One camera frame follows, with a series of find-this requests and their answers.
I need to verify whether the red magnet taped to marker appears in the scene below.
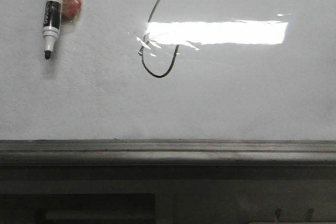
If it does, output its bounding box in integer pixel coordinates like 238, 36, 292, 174
61, 0, 82, 25

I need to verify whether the black white whiteboard marker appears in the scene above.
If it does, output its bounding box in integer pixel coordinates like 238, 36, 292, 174
42, 0, 64, 60

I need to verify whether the white whiteboard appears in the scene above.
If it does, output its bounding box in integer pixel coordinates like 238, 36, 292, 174
1, 0, 335, 140

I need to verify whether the aluminium whiteboard frame rail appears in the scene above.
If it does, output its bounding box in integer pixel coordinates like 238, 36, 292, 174
1, 139, 335, 166

